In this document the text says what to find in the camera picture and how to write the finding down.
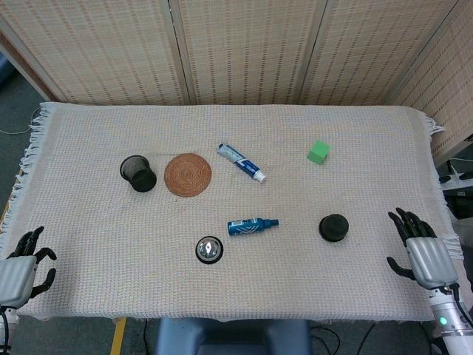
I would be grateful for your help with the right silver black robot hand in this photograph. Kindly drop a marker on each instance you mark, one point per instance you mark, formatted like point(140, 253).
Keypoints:
point(430, 259)

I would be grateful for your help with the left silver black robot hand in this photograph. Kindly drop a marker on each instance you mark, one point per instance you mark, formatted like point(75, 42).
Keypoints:
point(16, 273)

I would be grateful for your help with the black round object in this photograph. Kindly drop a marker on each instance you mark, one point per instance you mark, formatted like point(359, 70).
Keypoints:
point(334, 228)

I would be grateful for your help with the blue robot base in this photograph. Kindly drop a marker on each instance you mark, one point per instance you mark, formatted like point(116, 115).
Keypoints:
point(233, 338)

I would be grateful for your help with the black box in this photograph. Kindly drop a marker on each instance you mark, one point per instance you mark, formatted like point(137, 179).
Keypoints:
point(460, 203)

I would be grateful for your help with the green cube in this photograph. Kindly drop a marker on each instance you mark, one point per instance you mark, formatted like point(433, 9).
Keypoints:
point(318, 152)

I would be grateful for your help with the black mesh pen holder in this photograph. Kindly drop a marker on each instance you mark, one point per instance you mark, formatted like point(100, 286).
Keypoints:
point(138, 173)

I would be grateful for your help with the beige fringed tablecloth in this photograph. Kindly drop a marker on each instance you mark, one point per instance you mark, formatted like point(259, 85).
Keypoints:
point(258, 281)

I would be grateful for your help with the blue spray bottle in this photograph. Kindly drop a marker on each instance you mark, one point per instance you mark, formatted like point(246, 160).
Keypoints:
point(247, 226)

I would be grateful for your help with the silver call bell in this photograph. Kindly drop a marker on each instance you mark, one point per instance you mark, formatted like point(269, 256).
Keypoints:
point(209, 250)

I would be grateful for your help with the round woven brown coaster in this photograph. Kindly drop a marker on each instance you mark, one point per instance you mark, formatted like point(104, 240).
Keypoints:
point(187, 175)

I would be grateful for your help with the blue white toothpaste tube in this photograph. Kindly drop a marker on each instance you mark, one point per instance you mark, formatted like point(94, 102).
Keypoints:
point(242, 162)

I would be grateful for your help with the bamboo folding screen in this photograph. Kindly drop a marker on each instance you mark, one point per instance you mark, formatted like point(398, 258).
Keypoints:
point(240, 48)

